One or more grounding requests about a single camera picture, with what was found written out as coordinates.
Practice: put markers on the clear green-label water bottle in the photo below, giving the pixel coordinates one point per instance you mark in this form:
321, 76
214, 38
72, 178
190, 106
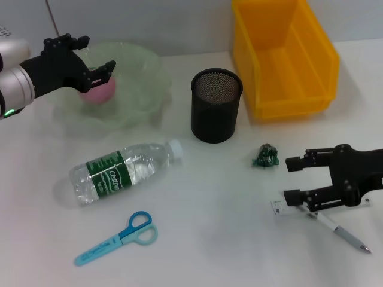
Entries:
119, 173

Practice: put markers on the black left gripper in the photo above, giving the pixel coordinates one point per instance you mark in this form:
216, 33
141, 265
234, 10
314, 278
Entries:
54, 71

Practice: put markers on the pink toy peach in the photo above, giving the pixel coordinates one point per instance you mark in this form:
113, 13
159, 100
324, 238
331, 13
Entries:
100, 96

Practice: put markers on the clear plastic ruler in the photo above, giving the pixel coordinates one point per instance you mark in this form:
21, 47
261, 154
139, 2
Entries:
279, 208

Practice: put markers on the blue scissors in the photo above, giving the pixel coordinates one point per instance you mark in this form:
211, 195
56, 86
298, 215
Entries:
101, 249

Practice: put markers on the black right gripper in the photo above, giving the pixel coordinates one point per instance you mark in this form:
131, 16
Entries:
359, 173

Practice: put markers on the white and grey pen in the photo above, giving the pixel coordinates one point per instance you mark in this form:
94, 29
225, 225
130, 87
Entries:
344, 234

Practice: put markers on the black mesh pen holder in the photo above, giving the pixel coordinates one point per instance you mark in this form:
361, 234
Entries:
215, 119

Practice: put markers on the yellow plastic bin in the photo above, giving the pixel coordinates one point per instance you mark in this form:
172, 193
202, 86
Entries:
287, 74

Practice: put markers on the translucent green fruit plate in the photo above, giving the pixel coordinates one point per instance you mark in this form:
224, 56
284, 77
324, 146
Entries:
137, 83

